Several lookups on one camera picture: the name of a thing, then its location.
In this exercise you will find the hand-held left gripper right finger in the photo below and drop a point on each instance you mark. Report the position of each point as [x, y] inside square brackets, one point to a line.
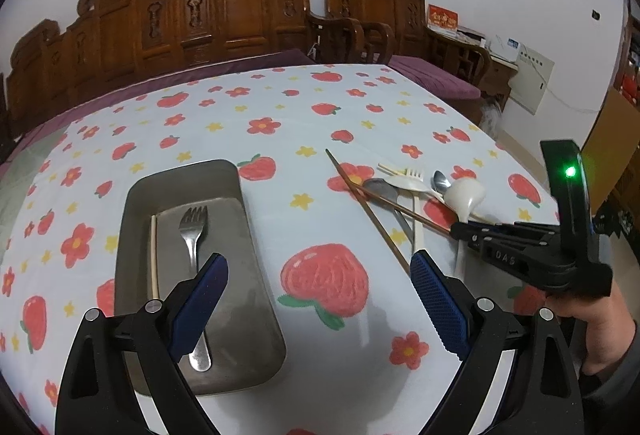
[437, 305]

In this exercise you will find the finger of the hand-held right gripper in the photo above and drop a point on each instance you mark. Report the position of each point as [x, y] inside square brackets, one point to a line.
[500, 228]
[505, 242]

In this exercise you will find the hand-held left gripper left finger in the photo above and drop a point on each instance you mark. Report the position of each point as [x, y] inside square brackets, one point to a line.
[202, 300]

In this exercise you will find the rectangular metal tray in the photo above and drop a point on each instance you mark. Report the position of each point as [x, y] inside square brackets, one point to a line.
[225, 275]

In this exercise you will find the white ceramic soup spoon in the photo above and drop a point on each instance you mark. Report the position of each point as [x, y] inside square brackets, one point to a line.
[467, 196]

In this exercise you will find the small metal spoon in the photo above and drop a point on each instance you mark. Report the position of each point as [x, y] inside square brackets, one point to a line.
[440, 181]

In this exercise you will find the white plastic fork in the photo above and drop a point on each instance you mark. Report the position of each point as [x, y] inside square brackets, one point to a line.
[416, 220]

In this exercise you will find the brown wooden chopstick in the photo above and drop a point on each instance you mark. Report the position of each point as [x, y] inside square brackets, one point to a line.
[415, 216]
[370, 212]

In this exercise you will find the white plastic spoon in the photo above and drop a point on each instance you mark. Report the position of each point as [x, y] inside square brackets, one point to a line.
[406, 185]

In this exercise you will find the pale wooden chopstick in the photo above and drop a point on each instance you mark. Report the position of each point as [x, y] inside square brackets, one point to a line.
[157, 255]
[391, 167]
[392, 172]
[152, 255]

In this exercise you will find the large metal spoon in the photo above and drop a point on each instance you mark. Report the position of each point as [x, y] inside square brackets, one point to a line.
[380, 188]

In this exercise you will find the person's right hand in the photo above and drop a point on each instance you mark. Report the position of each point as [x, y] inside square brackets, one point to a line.
[600, 330]

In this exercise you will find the metal fork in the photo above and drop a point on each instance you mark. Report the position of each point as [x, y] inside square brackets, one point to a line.
[192, 240]

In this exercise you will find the white plastic bag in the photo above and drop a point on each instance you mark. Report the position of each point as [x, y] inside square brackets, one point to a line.
[492, 115]

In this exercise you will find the small purple seat cushion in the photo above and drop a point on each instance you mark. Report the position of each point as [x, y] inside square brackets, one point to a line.
[435, 75]

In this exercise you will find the white box with blue label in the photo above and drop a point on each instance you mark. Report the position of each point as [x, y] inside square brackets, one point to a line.
[509, 44]

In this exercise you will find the strawberry flower printed tablecloth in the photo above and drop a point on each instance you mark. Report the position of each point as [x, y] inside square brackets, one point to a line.
[300, 125]

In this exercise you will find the red desk calendar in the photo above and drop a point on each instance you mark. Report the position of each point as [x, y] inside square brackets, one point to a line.
[443, 19]

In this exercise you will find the long purple seat cushion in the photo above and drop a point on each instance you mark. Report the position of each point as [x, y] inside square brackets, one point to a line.
[125, 92]

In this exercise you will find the carved wooden sofa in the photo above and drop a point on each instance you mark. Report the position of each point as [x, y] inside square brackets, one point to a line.
[240, 15]

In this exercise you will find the white wall electrical panel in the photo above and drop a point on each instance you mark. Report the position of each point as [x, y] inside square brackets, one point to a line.
[531, 80]

